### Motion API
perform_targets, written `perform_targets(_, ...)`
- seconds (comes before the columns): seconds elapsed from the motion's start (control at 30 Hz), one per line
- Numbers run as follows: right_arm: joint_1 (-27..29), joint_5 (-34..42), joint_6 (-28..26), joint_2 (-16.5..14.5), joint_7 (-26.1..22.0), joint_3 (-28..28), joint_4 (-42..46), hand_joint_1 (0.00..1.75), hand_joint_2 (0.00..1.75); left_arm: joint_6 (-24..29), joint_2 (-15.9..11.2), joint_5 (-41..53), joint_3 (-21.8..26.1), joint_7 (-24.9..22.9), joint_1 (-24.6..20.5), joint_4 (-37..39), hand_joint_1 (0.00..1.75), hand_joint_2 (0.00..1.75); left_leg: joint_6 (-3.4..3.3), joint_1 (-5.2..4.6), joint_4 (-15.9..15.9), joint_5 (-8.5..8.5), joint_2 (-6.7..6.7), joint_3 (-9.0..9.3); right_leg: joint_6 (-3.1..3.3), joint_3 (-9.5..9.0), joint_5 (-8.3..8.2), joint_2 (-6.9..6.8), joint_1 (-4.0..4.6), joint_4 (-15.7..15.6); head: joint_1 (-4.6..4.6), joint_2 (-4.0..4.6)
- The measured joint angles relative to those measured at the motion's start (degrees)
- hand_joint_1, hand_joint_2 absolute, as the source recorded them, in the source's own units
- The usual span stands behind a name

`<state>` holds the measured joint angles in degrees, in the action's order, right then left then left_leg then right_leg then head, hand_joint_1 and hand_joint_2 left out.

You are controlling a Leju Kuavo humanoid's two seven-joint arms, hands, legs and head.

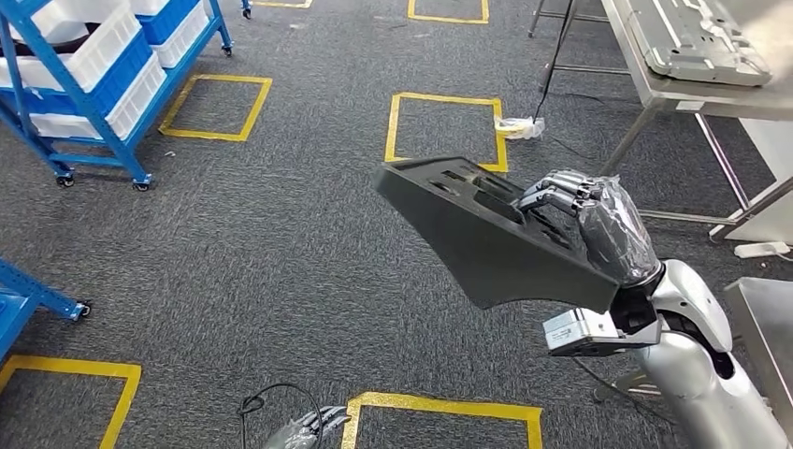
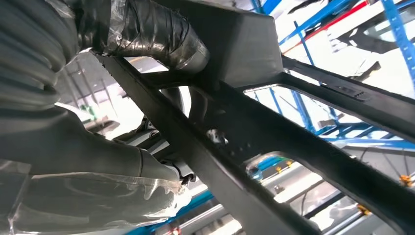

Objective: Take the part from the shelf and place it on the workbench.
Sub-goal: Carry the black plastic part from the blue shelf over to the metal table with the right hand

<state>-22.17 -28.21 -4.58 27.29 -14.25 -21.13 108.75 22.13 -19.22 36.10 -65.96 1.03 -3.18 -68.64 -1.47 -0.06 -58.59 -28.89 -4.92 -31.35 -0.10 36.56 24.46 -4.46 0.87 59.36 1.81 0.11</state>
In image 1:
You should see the white plastic bag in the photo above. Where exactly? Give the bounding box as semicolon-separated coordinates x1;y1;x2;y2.
494;116;546;140

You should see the black plastic plate bracket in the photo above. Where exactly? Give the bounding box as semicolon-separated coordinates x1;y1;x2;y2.
371;155;622;315

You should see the blue rack on casters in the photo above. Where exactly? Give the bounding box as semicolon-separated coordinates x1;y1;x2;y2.
0;0;236;192
0;256;93;361

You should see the yellow floor tape square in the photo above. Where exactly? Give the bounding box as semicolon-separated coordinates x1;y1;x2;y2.
383;91;510;175
157;74;274;144

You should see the grey metal panel part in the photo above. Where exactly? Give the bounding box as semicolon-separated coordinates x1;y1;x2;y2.
628;0;772;88

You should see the white plastic bin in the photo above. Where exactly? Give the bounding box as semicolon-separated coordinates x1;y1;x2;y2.
151;3;212;69
27;52;168;140
0;0;144;94

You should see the black hanging cable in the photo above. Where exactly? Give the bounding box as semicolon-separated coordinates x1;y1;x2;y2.
533;0;579;122

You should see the white power strip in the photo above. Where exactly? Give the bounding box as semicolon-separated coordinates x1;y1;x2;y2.
733;241;791;260

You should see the stainless steel workbench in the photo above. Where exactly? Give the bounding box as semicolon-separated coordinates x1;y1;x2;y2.
527;0;793;244

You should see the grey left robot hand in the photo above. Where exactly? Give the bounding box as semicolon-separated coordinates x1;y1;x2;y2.
263;405;352;449

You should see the blue plastic bin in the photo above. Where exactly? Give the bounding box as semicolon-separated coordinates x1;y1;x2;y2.
133;0;203;46
0;27;155;119

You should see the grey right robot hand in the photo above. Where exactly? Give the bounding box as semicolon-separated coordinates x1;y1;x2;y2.
512;170;664;287

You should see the white cabinet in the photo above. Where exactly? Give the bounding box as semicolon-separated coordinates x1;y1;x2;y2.
740;117;793;246

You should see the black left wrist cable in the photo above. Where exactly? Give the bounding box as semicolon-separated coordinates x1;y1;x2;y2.
238;383;324;449

